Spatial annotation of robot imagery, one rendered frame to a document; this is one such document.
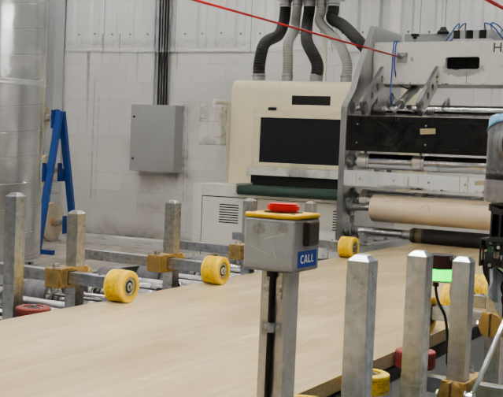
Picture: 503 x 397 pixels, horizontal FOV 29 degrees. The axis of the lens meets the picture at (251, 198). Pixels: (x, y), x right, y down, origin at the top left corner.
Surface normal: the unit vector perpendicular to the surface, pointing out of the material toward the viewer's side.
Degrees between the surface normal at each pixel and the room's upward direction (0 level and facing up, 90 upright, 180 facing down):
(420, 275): 90
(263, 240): 90
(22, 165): 90
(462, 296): 90
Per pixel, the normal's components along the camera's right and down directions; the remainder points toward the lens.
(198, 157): -0.40, 0.03
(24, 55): 0.64, 0.07
